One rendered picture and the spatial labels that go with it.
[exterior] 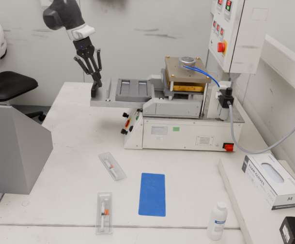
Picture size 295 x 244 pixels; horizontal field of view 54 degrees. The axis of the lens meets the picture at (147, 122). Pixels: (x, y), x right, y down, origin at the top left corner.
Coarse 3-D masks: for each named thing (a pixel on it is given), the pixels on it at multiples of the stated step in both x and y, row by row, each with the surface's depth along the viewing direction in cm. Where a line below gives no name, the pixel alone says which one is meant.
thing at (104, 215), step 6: (102, 192) 110; (108, 192) 110; (102, 198) 107; (108, 198) 107; (102, 204) 105; (108, 204) 105; (102, 210) 103; (108, 210) 103; (96, 216) 100; (102, 216) 100; (108, 216) 100; (96, 222) 98; (102, 222) 98; (108, 222) 98; (96, 228) 96; (102, 228) 96; (108, 228) 96
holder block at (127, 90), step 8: (120, 80) 146; (128, 80) 147; (136, 80) 147; (144, 80) 148; (120, 88) 138; (128, 88) 142; (136, 88) 139; (144, 88) 143; (120, 96) 131; (128, 96) 131; (136, 96) 131; (144, 96) 132
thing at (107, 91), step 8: (104, 88) 143; (112, 88) 143; (152, 88) 146; (96, 96) 135; (104, 96) 135; (112, 96) 136; (152, 96) 138; (96, 104) 132; (104, 104) 132; (112, 104) 132; (120, 104) 132; (128, 104) 132; (136, 104) 132
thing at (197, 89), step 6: (168, 78) 135; (168, 84) 131; (174, 84) 130; (180, 84) 130; (186, 84) 130; (192, 84) 131; (198, 84) 131; (204, 84) 132; (174, 90) 130; (180, 90) 130; (186, 90) 130; (192, 90) 130; (198, 90) 130
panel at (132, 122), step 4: (132, 108) 155; (128, 112) 161; (132, 112) 151; (140, 112) 135; (128, 116) 156; (132, 116) 148; (136, 116) 140; (140, 116) 131; (132, 120) 144; (136, 120) 135; (128, 124) 147; (132, 124) 140; (136, 124) 133; (128, 128) 144; (132, 128) 136; (128, 132) 141; (124, 136) 145; (128, 136) 137; (124, 140) 141; (124, 144) 138
